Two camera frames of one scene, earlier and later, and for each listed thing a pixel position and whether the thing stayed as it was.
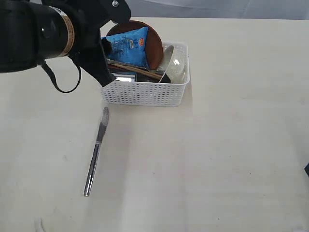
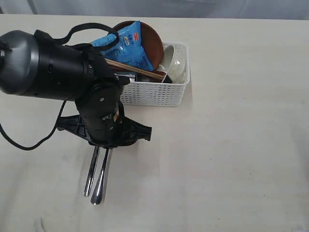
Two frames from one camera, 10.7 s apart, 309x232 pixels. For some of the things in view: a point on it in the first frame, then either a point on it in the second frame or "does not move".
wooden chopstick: (141, 71) does not move
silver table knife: (104, 121) does not move
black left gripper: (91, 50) -> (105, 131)
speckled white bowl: (173, 63) does not move
